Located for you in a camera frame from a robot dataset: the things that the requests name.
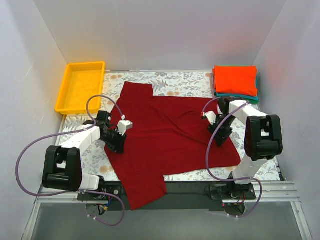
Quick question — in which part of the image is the yellow plastic tray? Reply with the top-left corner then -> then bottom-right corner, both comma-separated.
54,61 -> 106,115

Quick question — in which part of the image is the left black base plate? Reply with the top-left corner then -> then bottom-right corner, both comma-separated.
76,181 -> 125,201

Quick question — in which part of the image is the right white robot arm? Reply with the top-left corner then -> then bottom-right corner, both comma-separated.
201,97 -> 283,200

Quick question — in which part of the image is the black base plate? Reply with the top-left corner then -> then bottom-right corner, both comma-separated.
76,181 -> 125,201
205,181 -> 256,200

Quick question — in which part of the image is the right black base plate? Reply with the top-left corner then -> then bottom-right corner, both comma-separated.
205,181 -> 256,200

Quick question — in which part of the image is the orange folded t shirt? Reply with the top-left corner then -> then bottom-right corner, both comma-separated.
213,65 -> 258,97

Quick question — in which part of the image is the aluminium rail frame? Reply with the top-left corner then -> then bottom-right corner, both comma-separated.
15,124 -> 312,240

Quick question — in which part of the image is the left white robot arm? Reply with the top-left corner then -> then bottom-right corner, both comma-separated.
42,110 -> 133,200

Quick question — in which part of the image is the pink folded t shirt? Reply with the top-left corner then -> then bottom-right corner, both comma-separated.
210,73 -> 216,96

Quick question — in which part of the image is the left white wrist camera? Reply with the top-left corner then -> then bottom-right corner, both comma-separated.
117,120 -> 133,136

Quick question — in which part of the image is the green folded t shirt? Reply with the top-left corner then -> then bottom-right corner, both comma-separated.
213,94 -> 259,104

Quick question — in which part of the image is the dark red t shirt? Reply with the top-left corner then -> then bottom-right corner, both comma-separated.
105,82 -> 241,210

